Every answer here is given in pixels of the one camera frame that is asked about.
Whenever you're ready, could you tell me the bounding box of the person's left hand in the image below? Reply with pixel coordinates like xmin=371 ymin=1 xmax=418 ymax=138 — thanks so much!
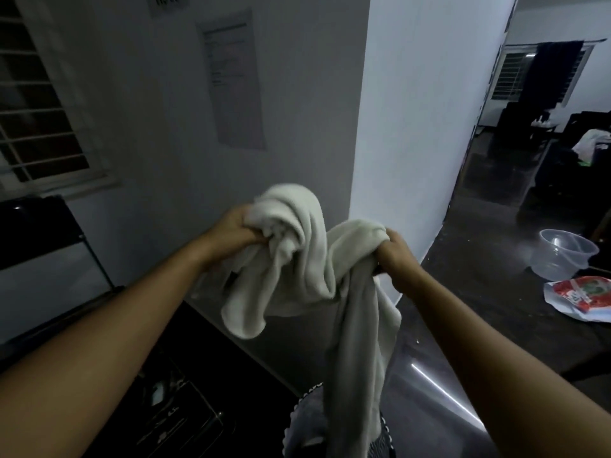
xmin=212 ymin=204 xmax=269 ymax=256

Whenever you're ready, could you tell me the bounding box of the person's right hand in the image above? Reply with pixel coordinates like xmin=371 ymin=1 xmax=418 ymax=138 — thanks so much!
xmin=374 ymin=228 xmax=424 ymax=295

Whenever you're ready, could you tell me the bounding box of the white towel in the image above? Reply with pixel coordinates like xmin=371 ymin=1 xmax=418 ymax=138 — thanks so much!
xmin=191 ymin=183 xmax=404 ymax=458

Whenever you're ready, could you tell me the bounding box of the person's right forearm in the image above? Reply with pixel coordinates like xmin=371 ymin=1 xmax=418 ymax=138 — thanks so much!
xmin=396 ymin=269 xmax=611 ymax=458

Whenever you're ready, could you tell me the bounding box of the person's left forearm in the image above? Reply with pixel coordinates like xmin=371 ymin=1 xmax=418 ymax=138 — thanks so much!
xmin=0 ymin=233 xmax=225 ymax=458

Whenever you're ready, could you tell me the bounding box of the clear plastic tub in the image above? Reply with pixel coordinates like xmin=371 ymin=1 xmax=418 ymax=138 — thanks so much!
xmin=529 ymin=228 xmax=600 ymax=282

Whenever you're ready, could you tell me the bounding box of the grey laundry basket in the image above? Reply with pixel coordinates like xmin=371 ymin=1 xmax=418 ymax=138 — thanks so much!
xmin=281 ymin=383 xmax=398 ymax=458

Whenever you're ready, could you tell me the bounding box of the dark sofa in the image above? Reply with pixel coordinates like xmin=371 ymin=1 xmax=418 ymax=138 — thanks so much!
xmin=517 ymin=111 xmax=611 ymax=226

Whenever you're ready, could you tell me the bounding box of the red and white detergent packet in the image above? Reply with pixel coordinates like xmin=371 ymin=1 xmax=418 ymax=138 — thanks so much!
xmin=544 ymin=275 xmax=611 ymax=325

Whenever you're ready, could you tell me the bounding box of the small dark table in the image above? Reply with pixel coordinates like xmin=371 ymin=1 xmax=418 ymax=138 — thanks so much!
xmin=527 ymin=116 xmax=562 ymax=154

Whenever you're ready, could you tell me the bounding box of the louvred window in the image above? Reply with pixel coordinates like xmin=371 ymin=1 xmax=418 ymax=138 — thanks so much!
xmin=489 ymin=45 xmax=593 ymax=106

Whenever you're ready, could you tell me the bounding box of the white plastic bag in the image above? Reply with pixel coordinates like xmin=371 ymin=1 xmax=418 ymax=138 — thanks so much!
xmin=571 ymin=129 xmax=611 ymax=163

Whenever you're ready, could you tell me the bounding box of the window with metal grille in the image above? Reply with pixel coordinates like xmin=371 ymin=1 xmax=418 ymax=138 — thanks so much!
xmin=0 ymin=0 xmax=121 ymax=202

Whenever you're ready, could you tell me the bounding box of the dark hanging cloth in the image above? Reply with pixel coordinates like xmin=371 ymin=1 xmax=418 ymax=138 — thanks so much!
xmin=534 ymin=40 xmax=586 ymax=111

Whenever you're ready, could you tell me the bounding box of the curtain rod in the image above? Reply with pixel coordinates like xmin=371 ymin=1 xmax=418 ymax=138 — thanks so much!
xmin=505 ymin=37 xmax=608 ymax=48

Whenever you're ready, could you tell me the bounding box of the paper notice on wall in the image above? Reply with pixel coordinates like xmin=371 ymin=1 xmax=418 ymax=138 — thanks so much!
xmin=195 ymin=8 xmax=268 ymax=151

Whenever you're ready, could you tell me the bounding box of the black wire rack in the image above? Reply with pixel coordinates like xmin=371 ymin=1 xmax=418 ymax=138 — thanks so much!
xmin=118 ymin=357 xmax=226 ymax=458

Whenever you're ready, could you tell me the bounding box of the small white wall sign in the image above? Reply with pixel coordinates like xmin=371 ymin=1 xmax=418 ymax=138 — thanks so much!
xmin=145 ymin=0 xmax=192 ymax=19

